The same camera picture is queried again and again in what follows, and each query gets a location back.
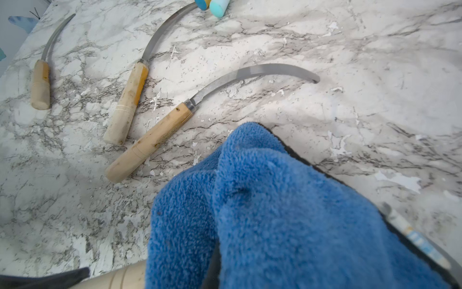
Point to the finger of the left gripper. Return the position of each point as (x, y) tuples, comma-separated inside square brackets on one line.
[(63, 280)]

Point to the blue microfiber rag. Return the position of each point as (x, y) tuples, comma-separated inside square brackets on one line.
[(278, 223)]

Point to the teal garden trowel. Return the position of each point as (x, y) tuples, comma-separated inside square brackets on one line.
[(218, 7)]

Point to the yellow handled garden tool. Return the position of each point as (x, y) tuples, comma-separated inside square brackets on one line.
[(203, 4)]

